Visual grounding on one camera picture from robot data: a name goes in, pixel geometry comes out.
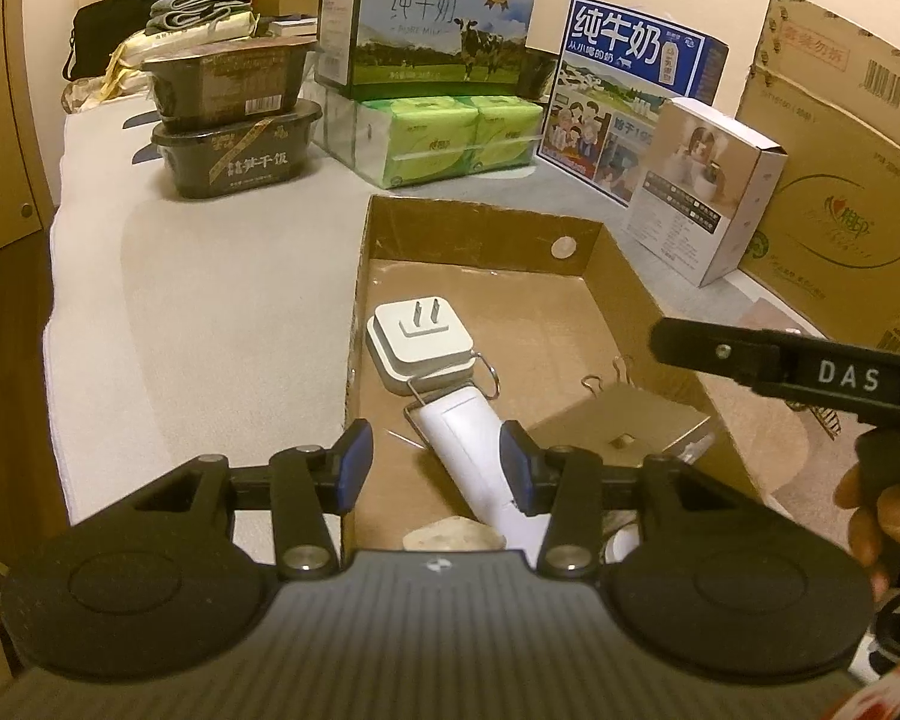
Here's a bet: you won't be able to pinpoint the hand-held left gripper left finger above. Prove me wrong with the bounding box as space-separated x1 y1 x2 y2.
131 420 377 581

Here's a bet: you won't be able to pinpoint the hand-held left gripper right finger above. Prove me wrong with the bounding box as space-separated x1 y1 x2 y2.
498 420 722 581

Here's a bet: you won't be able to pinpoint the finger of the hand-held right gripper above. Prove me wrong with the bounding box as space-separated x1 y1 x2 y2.
649 316 790 392

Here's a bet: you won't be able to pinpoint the white binder clip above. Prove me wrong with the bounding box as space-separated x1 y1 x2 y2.
403 352 565 565

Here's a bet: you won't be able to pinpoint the gold binder clip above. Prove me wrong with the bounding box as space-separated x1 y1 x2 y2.
529 382 718 482

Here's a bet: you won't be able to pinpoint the white square plug night light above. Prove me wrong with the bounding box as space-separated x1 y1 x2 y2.
365 296 485 397

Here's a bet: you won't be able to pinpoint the brown cardboard tray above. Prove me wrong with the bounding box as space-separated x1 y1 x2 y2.
343 195 767 553

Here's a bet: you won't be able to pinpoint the beige rough object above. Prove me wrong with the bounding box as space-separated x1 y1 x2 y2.
403 517 508 553

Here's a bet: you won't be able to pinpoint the white humidifier product box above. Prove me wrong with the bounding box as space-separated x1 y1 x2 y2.
621 96 789 288

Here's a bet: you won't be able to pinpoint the large brown cardboard box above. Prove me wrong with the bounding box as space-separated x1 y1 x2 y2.
735 0 900 362

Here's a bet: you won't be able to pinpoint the blue milk carton box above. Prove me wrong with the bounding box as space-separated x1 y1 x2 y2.
536 0 731 208

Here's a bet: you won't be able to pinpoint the dark box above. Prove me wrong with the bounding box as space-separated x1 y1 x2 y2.
523 49 560 101

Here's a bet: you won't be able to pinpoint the black instant rice bowl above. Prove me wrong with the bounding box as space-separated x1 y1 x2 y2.
139 37 320 129
150 99 324 200

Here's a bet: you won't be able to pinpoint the white textured sheet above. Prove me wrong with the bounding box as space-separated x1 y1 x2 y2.
41 86 822 527

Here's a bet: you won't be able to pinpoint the green cow milk carton box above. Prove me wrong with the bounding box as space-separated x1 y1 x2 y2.
316 0 538 103

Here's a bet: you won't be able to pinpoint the pale yellow packet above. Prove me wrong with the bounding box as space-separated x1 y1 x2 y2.
107 11 260 92

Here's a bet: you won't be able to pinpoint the folded grey towels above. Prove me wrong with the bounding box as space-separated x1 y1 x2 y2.
146 0 255 32

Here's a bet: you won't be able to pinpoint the wooden cabinet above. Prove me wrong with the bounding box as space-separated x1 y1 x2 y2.
0 0 55 265

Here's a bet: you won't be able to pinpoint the black bag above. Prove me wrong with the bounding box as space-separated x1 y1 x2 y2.
64 0 182 83

